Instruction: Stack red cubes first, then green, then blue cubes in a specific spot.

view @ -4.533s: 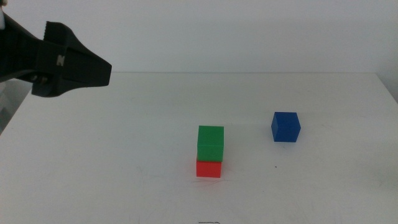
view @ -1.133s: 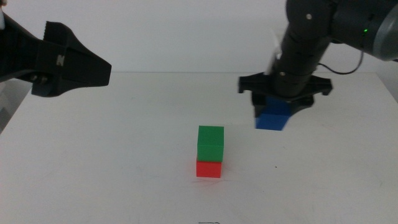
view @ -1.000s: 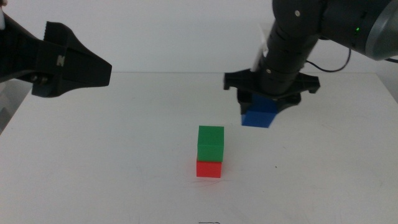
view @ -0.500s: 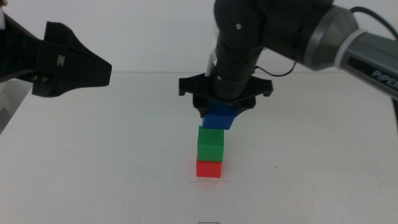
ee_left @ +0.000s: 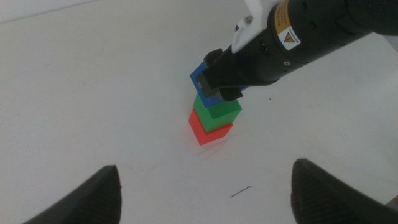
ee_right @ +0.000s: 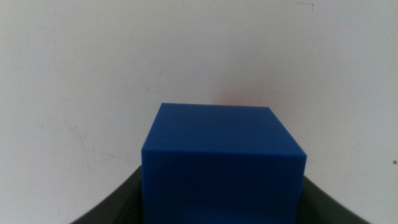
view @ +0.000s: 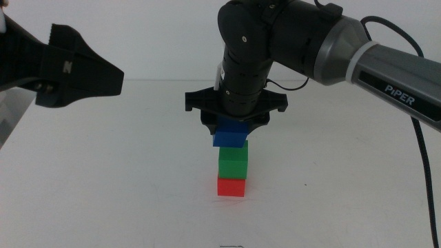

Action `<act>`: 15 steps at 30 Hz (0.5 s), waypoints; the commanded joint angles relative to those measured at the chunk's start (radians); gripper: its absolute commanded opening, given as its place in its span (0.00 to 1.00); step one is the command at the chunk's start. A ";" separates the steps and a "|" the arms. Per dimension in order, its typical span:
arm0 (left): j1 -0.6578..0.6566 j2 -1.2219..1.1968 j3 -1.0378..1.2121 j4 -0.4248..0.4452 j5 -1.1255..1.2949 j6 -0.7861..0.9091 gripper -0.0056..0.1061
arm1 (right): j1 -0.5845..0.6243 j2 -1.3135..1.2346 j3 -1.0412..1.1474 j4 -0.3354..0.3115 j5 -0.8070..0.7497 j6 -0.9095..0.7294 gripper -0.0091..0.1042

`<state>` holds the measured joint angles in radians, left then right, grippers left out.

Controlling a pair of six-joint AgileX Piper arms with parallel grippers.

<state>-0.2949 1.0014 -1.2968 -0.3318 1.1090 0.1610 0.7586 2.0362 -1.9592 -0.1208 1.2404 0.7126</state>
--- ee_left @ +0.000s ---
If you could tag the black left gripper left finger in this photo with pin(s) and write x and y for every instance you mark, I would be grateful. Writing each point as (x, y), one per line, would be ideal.
(93, 199)

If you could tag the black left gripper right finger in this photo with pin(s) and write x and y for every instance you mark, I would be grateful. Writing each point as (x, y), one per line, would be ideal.
(326, 199)

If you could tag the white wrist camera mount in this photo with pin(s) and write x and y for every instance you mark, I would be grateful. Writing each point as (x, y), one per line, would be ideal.
(248, 31)

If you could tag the blue cube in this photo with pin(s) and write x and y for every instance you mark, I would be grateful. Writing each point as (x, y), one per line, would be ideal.
(194, 79)

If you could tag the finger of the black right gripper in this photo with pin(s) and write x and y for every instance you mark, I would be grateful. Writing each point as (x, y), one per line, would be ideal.
(214, 81)

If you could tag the red cube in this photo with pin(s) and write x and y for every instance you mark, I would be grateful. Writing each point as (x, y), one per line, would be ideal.
(211, 137)

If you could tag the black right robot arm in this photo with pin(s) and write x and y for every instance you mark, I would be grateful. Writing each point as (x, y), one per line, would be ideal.
(357, 12)

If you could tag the green cube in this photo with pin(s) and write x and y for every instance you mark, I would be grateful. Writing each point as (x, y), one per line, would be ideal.
(222, 115)

